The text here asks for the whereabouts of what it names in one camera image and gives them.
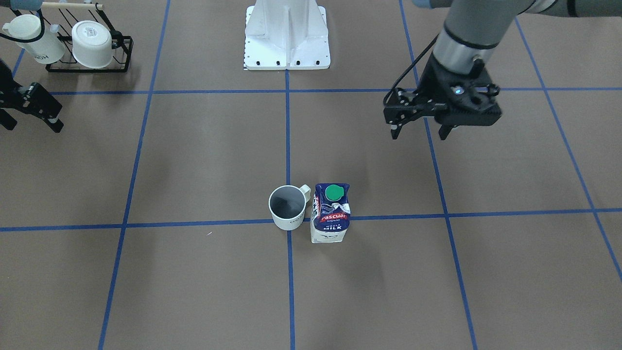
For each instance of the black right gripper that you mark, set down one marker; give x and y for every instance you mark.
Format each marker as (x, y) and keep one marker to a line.
(30, 97)

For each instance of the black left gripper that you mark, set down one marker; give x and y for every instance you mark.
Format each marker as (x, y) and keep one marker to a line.
(434, 83)

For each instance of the blue white milk carton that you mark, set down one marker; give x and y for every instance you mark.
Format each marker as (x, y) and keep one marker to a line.
(330, 215)

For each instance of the white mug grey inside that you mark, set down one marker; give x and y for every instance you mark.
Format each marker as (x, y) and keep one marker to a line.
(287, 206)

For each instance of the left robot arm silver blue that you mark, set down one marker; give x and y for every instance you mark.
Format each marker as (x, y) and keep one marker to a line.
(476, 27)

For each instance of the white upside-down mug on rack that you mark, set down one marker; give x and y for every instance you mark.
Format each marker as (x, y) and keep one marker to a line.
(91, 44)

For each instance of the black wire mug rack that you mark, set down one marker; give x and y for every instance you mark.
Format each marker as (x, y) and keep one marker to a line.
(67, 35)

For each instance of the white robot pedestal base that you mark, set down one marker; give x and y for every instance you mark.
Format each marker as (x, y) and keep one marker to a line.
(286, 35)

